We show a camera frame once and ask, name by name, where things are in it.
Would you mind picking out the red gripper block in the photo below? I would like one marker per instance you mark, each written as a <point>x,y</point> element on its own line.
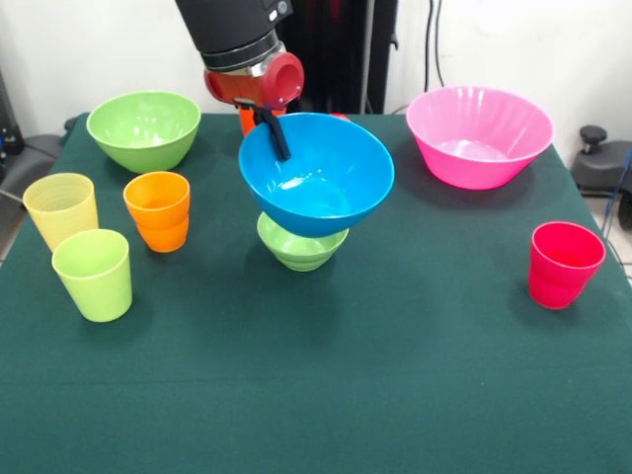
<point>237,89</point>

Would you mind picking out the blue plastic bowl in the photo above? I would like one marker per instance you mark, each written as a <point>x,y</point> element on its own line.
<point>336,163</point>

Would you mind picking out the red plastic cup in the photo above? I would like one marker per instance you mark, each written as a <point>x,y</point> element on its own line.
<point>341,117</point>

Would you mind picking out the small green plastic bowl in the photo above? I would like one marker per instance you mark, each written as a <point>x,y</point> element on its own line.
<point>301,254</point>

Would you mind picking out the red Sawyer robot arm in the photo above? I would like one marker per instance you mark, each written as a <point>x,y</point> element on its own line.
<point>227,29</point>

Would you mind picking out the red-orange plastic cup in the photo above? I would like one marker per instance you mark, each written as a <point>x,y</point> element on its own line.
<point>246,123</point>

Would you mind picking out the large green plastic bowl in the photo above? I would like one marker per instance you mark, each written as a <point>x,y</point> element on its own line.
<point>143,148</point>

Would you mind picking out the orange plastic cup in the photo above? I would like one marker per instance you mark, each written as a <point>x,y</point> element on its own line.
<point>158,222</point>

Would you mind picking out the large pink plastic bowl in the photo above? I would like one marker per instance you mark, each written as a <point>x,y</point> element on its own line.
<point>479,123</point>

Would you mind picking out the yellow plastic cup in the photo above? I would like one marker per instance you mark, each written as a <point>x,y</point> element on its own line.
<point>59,207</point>

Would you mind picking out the light green plastic cup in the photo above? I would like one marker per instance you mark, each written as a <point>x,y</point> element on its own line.
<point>94,281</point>

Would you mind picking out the dark green tablecloth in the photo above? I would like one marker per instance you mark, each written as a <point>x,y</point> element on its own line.
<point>316,370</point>

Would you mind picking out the grey rounded base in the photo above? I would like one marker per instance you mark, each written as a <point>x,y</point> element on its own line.
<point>29,158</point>

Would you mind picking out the black equipment box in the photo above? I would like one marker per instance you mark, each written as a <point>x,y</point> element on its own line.
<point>7,128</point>

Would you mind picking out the magenta plastic cup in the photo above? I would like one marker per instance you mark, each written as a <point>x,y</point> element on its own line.
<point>563,271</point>

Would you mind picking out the grey base with black knob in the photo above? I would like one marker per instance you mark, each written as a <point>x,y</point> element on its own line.
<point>600,168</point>

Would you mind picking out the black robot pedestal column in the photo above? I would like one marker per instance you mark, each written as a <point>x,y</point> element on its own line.
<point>345,59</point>

